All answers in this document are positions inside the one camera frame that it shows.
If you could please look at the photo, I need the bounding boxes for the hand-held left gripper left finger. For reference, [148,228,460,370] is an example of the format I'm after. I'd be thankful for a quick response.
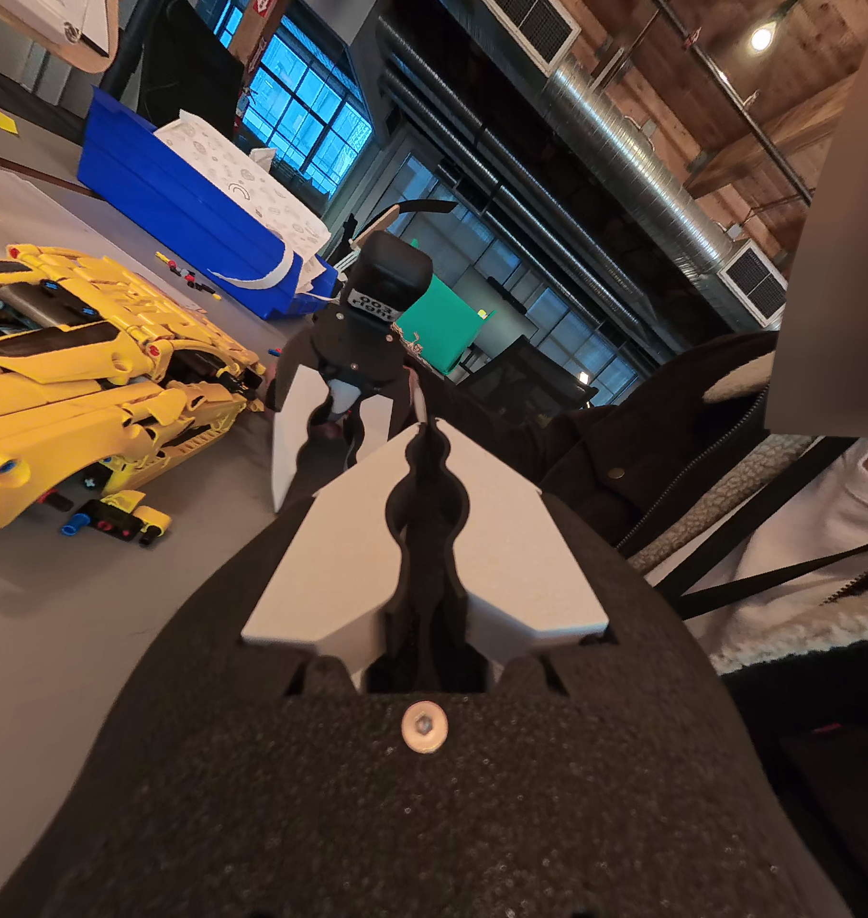
[240,422,435,693]

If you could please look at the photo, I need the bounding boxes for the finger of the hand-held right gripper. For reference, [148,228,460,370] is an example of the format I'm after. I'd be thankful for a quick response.
[344,391,397,474]
[270,364,338,514]

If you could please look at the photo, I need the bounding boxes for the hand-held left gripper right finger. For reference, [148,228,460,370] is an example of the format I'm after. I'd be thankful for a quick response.
[423,418,612,671]

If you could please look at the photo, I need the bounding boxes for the grey desk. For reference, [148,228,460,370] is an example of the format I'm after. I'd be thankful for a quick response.
[0,61,435,918]

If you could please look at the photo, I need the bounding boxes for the green board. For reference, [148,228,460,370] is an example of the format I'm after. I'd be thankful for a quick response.
[394,276,495,375]

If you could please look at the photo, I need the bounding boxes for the wooden clipboard stand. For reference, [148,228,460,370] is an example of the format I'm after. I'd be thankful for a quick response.
[337,201,460,277]

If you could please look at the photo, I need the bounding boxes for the person's fleece-lined jacket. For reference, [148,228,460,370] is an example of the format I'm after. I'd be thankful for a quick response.
[434,330,868,918]

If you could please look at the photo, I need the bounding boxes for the small yellow black brick assembly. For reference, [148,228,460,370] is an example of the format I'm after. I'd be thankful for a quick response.
[61,491,173,548]

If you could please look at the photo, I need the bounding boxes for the scattered small brick pins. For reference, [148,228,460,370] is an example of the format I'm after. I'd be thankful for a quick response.
[154,251,223,301]

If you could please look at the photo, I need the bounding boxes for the patterned white paper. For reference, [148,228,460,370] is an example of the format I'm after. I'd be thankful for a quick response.
[154,109,338,298]

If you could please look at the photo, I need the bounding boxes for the yellow brick car model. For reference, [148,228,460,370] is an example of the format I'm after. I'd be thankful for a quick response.
[0,244,266,540]

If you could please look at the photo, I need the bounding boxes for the blue storage bin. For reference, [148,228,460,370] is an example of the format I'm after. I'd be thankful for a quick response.
[77,86,340,321]

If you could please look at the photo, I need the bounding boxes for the person's white shirt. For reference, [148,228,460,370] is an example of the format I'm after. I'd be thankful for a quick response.
[649,437,868,654]

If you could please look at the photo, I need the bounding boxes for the black monitor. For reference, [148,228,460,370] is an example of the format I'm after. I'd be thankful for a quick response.
[138,0,244,141]

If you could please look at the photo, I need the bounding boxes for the wooden beam with red label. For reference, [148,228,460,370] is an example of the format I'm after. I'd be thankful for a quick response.
[229,0,293,67]

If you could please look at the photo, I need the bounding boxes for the white air vent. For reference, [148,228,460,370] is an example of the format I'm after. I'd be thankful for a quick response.
[480,0,582,76]
[717,240,790,328]

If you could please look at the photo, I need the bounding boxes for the black pole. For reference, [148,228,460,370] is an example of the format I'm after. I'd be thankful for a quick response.
[118,0,164,90]

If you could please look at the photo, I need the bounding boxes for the wooden instruction board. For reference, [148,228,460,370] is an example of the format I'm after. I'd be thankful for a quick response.
[0,0,119,73]

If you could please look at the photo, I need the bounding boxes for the black shoulder strap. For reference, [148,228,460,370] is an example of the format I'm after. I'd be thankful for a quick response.
[649,437,868,621]

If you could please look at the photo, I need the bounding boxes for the metal air duct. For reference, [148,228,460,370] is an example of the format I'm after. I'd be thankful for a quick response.
[545,61,739,302]

